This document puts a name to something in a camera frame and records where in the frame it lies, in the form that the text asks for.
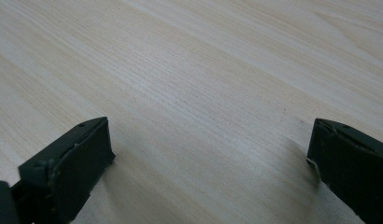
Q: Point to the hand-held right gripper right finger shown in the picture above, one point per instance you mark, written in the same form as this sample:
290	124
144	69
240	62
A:
351	165

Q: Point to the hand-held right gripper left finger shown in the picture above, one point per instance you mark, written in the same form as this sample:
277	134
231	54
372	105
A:
73	168

